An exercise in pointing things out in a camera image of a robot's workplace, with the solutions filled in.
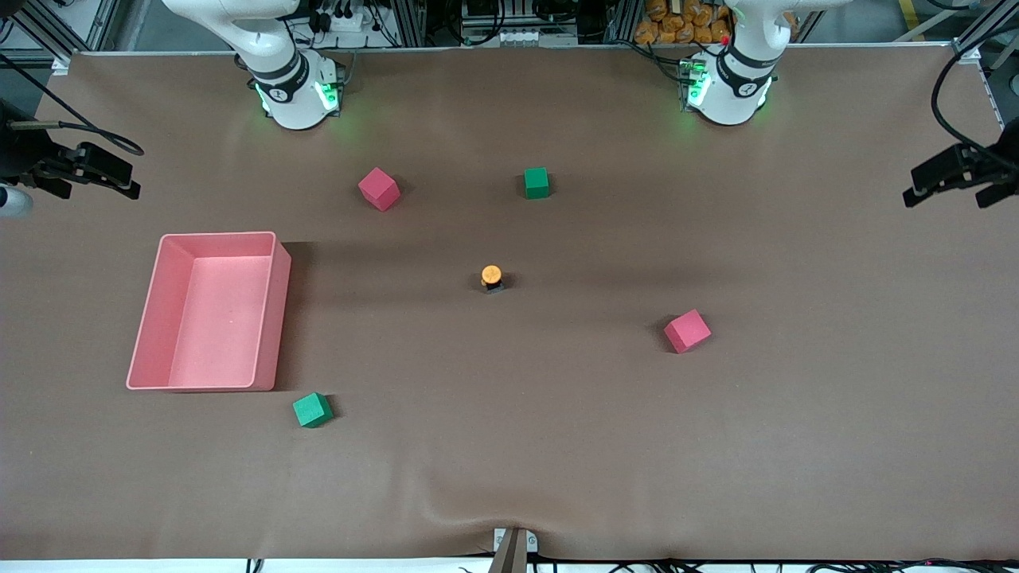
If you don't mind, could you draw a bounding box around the pink plastic tray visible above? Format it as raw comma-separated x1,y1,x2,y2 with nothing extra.
126,232,292,392

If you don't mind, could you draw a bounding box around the pink foam cube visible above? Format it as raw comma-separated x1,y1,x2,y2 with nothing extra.
357,167,401,212
664,309,713,354

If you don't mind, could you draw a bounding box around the white power strip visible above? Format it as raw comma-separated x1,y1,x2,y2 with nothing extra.
312,0,369,33

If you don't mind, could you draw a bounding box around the orange packaged goods pile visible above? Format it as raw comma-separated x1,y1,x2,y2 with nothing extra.
634,0,735,45

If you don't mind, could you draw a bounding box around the white terminal strip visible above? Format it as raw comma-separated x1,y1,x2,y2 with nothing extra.
498,29,580,47

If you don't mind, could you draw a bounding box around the brown table cloth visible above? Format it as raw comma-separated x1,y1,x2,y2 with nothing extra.
0,44,1019,562

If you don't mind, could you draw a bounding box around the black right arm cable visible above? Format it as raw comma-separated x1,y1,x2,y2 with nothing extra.
0,50,145,157

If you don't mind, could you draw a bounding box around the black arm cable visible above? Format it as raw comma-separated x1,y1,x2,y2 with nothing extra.
930,24,1019,173
0,50,145,157

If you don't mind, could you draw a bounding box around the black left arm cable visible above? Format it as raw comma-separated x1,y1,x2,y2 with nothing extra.
930,24,1019,173

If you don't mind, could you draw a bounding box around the aluminium frame profile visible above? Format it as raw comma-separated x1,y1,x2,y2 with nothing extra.
0,0,120,64
951,0,1019,64

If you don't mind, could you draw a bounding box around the metal table edge bracket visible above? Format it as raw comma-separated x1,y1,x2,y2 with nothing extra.
493,527,539,573

